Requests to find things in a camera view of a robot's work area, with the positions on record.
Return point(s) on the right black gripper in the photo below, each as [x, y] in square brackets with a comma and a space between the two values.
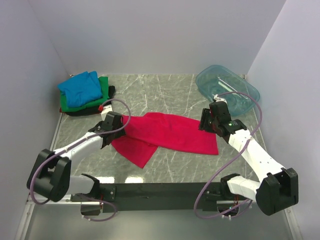
[206, 114]

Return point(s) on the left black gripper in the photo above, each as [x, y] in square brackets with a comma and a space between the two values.
[120, 132]

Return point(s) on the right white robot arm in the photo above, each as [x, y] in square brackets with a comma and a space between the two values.
[277, 187]

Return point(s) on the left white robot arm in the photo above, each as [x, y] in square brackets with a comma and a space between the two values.
[50, 178]

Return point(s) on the folded black t shirt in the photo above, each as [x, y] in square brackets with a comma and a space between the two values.
[93, 109]

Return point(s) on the clear blue plastic tub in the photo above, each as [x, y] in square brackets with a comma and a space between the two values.
[217, 79]

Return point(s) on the folded green t shirt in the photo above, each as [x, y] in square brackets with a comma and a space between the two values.
[104, 84]

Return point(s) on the folded blue t shirt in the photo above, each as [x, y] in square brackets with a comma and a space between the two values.
[81, 89]

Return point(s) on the black base beam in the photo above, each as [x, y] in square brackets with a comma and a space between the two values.
[156, 196]

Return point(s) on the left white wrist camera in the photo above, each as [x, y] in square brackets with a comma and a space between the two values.
[103, 110]

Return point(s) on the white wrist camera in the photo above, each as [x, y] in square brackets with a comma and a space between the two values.
[217, 98]
[103, 110]

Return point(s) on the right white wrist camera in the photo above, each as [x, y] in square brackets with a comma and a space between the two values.
[217, 98]

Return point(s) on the aluminium frame rail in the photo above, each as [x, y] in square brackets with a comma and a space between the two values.
[65, 133]

